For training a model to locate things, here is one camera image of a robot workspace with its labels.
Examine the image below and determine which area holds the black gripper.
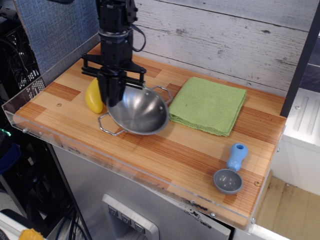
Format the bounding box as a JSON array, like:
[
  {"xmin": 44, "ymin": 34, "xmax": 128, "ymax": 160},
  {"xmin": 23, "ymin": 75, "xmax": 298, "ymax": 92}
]
[{"xmin": 81, "ymin": 36, "xmax": 147, "ymax": 107}]

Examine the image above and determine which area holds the silver metal pot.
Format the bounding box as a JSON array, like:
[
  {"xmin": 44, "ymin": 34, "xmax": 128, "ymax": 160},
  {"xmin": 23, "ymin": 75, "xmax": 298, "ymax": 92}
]
[{"xmin": 98, "ymin": 85, "xmax": 173, "ymax": 136}]

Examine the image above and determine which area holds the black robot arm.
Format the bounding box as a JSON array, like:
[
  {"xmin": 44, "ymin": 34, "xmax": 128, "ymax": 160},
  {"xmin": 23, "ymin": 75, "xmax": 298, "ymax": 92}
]
[{"xmin": 82, "ymin": 0, "xmax": 147, "ymax": 107}]

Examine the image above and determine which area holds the yellow plastic banana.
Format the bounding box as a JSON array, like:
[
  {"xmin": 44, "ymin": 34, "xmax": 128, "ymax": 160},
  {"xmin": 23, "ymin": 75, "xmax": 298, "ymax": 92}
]
[{"xmin": 85, "ymin": 77, "xmax": 103, "ymax": 114}]

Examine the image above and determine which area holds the clear acrylic table guard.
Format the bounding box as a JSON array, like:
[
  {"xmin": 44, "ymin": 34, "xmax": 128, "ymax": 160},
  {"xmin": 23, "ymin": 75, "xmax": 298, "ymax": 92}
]
[{"xmin": 4, "ymin": 37, "xmax": 286, "ymax": 232}]

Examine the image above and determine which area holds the green folded cloth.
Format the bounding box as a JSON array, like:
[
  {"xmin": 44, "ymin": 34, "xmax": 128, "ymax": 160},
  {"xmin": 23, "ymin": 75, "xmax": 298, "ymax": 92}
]
[{"xmin": 169, "ymin": 77, "xmax": 247, "ymax": 137}]

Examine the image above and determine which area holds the blue and grey scoop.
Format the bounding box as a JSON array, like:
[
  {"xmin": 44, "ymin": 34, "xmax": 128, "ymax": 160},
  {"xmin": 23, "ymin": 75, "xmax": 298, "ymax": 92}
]
[{"xmin": 213, "ymin": 143, "xmax": 248, "ymax": 195}]

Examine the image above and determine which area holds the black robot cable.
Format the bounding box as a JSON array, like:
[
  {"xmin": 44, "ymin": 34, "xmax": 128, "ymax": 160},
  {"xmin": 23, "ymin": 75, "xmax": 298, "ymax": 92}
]
[{"xmin": 129, "ymin": 23, "xmax": 147, "ymax": 53}]

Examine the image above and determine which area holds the black vertical post right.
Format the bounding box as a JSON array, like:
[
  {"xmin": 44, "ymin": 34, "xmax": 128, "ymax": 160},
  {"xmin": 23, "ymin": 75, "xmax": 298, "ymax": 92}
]
[{"xmin": 280, "ymin": 0, "xmax": 320, "ymax": 118}]

